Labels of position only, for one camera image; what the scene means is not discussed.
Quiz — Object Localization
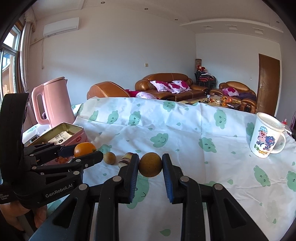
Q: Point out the beige curtain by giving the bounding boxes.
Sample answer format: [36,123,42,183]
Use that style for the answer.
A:
[20,11,37,93]

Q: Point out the wooden coffee table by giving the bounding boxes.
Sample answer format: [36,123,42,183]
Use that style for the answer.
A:
[178,95,242,109]

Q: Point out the white printed packet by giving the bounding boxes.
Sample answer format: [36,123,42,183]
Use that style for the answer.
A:
[47,131,74,145]

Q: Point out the pink pillow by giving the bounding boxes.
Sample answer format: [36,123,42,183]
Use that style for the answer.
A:
[135,91,158,100]

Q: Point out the pink tin box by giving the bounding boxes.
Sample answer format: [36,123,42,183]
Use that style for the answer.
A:
[23,122,88,166]

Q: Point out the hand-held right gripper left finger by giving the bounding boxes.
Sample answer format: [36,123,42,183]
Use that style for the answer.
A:
[30,153,140,241]

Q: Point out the white air conditioner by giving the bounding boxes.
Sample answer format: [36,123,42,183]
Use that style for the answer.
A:
[43,17,80,37]

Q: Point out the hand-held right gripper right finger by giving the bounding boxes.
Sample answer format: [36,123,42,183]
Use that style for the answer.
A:
[162,153,270,241]

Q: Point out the round brown longan fruit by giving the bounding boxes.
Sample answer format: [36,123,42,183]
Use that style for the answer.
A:
[138,152,162,178]

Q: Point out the person's left hand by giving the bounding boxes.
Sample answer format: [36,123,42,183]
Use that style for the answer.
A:
[0,199,48,232]

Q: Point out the window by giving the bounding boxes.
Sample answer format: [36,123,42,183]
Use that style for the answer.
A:
[0,25,22,98]

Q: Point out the orange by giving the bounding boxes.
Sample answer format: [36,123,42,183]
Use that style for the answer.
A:
[74,142,97,158]

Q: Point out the brown leather armchair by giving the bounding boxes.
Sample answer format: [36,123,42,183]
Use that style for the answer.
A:
[210,81,257,114]
[87,81,131,100]

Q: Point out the stacked dark chairs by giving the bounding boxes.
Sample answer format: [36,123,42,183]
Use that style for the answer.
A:
[195,70,217,90]

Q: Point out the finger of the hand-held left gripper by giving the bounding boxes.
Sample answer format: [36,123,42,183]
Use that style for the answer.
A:
[23,142,78,167]
[36,151,104,178]

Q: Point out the brown leather sofa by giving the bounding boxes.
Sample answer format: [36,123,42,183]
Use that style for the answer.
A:
[135,73,210,101]

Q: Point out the pink electric kettle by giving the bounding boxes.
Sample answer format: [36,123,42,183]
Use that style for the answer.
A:
[31,77,75,129]

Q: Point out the purple blanket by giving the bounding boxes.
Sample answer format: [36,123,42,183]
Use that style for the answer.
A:
[238,92,257,100]

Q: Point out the brown wooden door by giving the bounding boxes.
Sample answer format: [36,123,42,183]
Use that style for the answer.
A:
[256,53,281,117]

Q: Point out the white green cloud tablecloth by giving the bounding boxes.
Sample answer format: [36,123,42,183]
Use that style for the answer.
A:
[22,96,296,241]

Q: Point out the white cartoon print mug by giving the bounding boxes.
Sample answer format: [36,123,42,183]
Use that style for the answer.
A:
[250,112,286,159]

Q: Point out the small brown longan fruit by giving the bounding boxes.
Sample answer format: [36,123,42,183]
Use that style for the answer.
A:
[103,152,116,165]

